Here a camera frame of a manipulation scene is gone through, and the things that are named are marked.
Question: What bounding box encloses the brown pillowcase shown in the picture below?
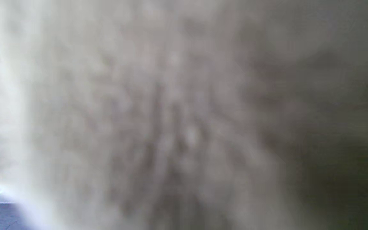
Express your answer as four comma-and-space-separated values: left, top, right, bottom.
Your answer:
0, 0, 368, 230

